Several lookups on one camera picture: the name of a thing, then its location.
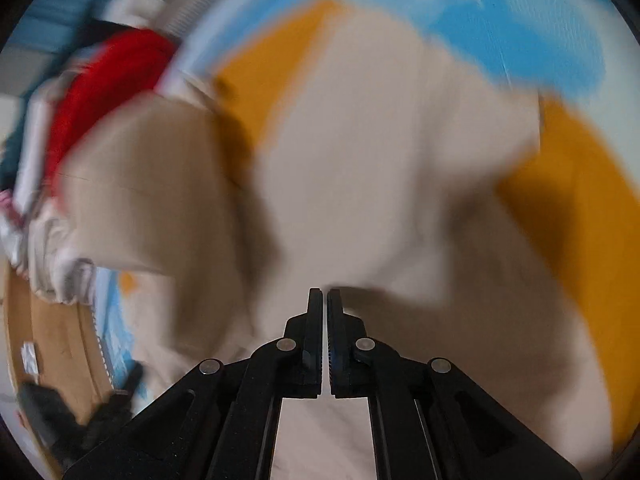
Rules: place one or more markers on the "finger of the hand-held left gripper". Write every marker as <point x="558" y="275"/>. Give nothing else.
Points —
<point x="112" y="410"/>

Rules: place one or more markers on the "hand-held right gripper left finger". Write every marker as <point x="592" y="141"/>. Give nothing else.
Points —
<point x="314" y="320"/>

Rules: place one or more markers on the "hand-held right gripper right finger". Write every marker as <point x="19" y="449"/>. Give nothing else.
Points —
<point x="336" y="320"/>

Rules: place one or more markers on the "beige and orange hoodie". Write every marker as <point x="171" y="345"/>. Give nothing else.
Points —
<point x="375" y="160"/>

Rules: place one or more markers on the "wooden headboard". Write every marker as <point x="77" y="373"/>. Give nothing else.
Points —
<point x="55" y="330"/>

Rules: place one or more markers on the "white fluffy folded blanket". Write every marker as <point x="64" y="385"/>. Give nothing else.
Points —
<point x="42" y="252"/>

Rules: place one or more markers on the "light blue rolled pad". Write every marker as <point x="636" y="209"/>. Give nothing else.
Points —
<point x="200" y="35"/>

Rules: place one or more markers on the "red folded blanket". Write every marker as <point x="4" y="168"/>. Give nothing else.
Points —
<point x="100" y="95"/>

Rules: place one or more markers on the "blue printed bed sheet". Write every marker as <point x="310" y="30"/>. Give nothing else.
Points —
<point x="500" y="35"/>

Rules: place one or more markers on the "blue curtain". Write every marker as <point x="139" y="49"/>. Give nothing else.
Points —
<point x="50" y="25"/>

